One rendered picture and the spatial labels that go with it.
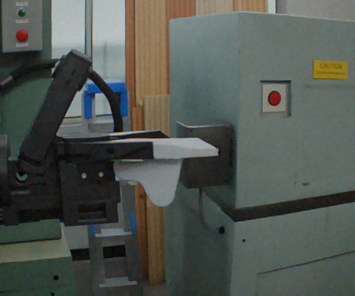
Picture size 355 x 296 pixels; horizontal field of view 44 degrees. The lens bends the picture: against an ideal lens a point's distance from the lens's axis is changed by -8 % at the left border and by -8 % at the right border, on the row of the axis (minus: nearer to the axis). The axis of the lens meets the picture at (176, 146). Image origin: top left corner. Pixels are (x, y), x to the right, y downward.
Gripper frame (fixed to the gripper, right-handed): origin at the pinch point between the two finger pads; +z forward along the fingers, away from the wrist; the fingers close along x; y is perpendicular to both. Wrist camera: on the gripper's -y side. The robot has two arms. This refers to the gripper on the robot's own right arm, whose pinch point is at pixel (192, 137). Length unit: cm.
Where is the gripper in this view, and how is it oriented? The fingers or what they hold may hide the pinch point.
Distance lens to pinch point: 48.3
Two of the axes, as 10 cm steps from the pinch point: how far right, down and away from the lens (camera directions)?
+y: 0.4, 9.9, 1.0
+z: 9.6, -0.6, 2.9
